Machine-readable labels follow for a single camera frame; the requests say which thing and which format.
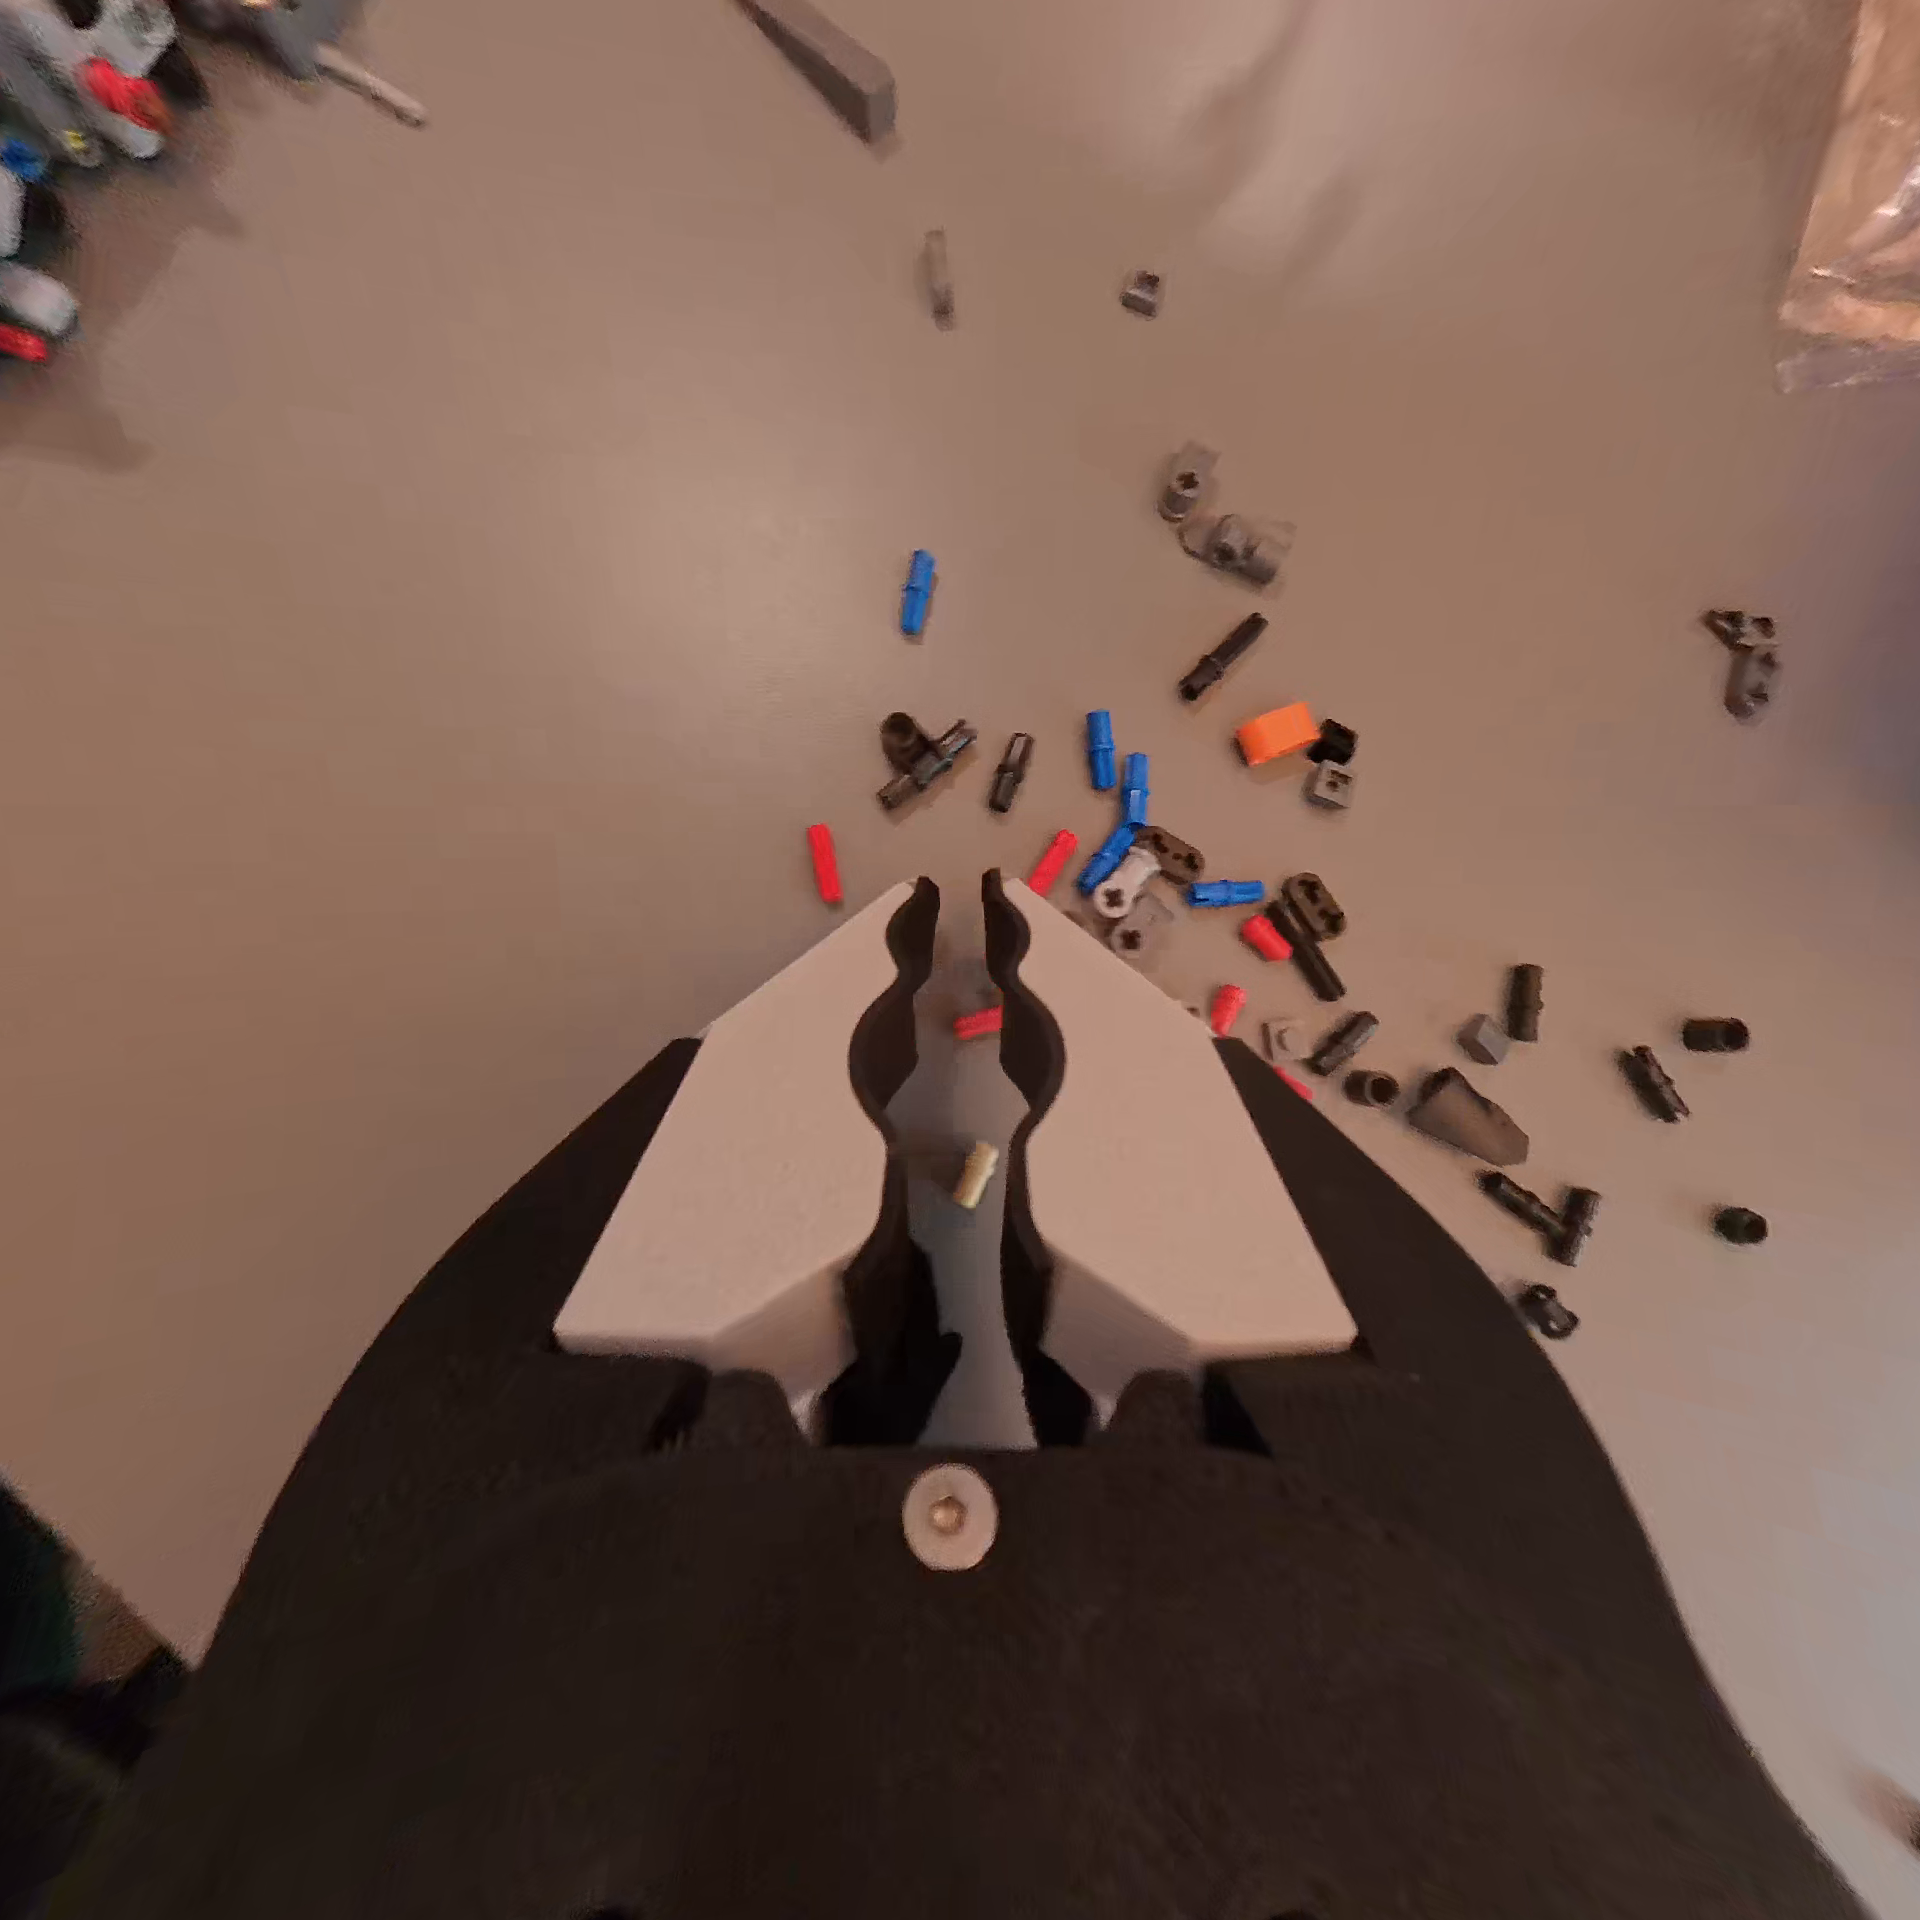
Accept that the partly built lego model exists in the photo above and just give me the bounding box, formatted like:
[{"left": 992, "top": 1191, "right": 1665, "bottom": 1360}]
[{"left": 0, "top": 0, "right": 431, "bottom": 365}]

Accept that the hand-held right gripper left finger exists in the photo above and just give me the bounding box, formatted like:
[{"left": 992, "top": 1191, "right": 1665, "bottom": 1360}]
[{"left": 550, "top": 878, "right": 943, "bottom": 1397}]

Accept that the pile of lego pieces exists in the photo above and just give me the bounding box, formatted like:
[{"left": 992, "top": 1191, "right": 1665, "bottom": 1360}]
[{"left": 802, "top": 223, "right": 1788, "bottom": 1344}]

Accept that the grey wedge lego piece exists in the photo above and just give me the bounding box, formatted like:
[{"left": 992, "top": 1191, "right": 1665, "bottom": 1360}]
[{"left": 730, "top": 0, "right": 901, "bottom": 145}]

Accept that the flat clear plastic bag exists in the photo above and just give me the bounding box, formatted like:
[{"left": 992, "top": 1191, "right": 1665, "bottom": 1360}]
[{"left": 1774, "top": 0, "right": 1920, "bottom": 396}]

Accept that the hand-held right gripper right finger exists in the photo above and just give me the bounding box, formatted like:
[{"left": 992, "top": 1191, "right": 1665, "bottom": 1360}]
[{"left": 977, "top": 865, "right": 1360, "bottom": 1420}]

